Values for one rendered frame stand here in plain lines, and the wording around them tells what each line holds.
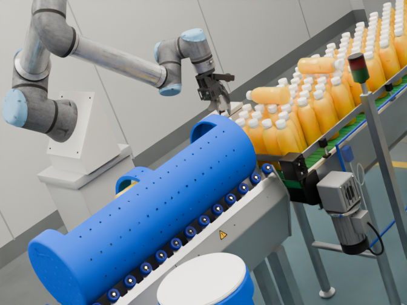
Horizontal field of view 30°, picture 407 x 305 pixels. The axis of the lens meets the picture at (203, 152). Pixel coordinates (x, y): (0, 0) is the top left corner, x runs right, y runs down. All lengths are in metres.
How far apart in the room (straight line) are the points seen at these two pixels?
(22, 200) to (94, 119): 2.36
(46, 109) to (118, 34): 2.72
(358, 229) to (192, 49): 0.95
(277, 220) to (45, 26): 1.16
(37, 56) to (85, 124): 0.36
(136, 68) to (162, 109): 3.25
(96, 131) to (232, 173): 0.71
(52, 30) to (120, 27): 3.22
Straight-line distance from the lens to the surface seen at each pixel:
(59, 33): 2.70
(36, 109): 3.20
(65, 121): 3.26
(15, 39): 5.44
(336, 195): 2.93
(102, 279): 2.47
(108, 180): 3.32
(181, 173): 2.65
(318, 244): 3.66
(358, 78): 2.96
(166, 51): 3.06
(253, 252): 2.98
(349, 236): 3.03
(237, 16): 6.69
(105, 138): 3.25
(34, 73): 3.21
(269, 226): 3.00
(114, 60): 2.83
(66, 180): 3.27
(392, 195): 3.19
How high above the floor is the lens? 2.18
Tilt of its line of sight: 21 degrees down
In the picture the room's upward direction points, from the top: 21 degrees counter-clockwise
